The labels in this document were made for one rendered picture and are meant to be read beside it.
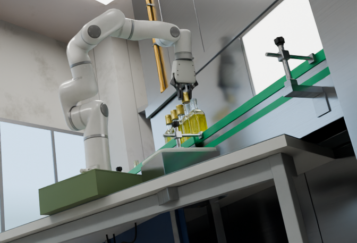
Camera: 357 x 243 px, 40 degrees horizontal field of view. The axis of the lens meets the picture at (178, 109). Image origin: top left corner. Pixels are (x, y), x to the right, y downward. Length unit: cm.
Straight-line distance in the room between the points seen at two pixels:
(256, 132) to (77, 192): 64
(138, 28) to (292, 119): 84
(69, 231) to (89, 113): 44
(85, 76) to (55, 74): 421
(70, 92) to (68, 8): 390
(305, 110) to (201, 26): 102
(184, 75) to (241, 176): 79
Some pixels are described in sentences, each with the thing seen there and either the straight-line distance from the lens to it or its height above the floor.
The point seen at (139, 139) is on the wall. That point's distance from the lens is 581.
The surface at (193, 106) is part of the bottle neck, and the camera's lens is 205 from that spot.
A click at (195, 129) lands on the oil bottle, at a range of 200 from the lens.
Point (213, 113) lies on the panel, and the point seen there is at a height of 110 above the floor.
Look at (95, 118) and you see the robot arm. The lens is 190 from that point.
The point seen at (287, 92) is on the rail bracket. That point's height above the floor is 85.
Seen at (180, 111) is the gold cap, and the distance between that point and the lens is 214.
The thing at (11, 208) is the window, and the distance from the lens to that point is 517.
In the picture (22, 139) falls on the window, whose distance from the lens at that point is 546.
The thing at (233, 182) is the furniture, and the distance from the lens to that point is 146.
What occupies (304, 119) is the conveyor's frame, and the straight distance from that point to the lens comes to 145.
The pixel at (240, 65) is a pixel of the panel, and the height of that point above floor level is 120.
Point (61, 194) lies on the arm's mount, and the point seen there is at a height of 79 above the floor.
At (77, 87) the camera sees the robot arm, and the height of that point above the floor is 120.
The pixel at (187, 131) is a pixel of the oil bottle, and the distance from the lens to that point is 205.
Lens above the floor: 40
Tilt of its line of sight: 20 degrees up
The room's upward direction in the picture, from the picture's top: 10 degrees counter-clockwise
